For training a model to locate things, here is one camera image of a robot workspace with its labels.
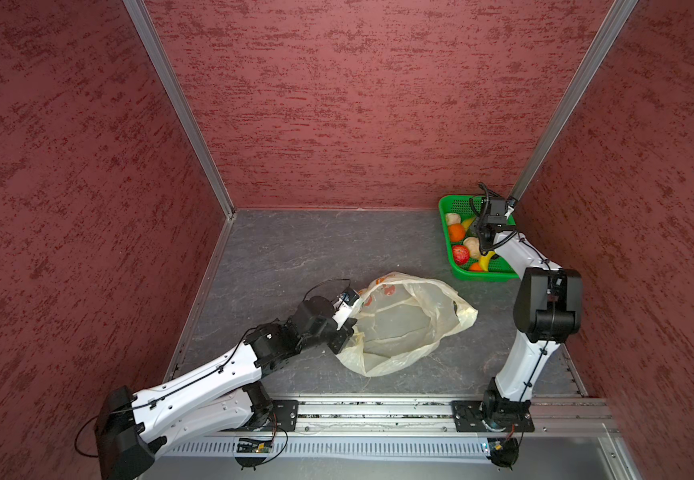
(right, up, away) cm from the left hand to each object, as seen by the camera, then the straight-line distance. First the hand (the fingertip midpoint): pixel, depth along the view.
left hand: (351, 326), depth 75 cm
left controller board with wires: (-25, -31, -2) cm, 40 cm away
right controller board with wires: (+37, -29, -6) cm, 47 cm away
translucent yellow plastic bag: (+14, -2, +15) cm, 21 cm away
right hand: (+44, +26, +23) cm, 56 cm away
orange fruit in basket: (+42, +13, +24) cm, 50 cm away
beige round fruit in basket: (+39, +30, +37) cm, 62 cm away
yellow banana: (+44, +15, +22) cm, 52 cm away
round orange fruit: (+38, +25, +31) cm, 55 cm away
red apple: (+38, +17, +26) cm, 49 cm away
